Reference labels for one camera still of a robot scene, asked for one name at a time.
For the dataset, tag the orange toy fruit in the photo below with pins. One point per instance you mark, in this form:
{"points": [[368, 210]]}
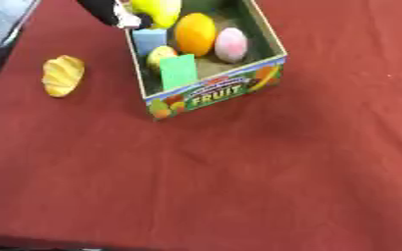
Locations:
{"points": [[195, 33]]}

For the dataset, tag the green rectangular block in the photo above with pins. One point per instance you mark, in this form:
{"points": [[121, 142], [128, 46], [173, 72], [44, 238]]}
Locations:
{"points": [[179, 72]]}

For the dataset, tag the yellow green toy fruit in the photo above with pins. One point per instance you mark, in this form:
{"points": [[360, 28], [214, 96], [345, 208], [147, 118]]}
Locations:
{"points": [[160, 54]]}

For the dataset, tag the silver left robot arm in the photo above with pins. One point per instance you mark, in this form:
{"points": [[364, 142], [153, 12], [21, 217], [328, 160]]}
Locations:
{"points": [[1, 23]]}

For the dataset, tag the pink and white toy peach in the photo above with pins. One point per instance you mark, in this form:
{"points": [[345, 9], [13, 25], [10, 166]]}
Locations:
{"points": [[231, 44]]}

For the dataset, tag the cardboard box with green inside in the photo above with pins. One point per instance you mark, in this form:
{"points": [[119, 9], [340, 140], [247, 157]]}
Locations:
{"points": [[221, 91]]}

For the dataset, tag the yellow ridged toy pastry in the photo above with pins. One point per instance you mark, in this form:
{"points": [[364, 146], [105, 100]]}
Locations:
{"points": [[63, 75]]}

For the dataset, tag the black and white soft toy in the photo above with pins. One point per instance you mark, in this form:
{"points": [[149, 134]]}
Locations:
{"points": [[110, 11]]}

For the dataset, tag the light blue block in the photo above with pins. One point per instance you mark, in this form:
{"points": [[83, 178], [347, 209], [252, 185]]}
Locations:
{"points": [[150, 40]]}

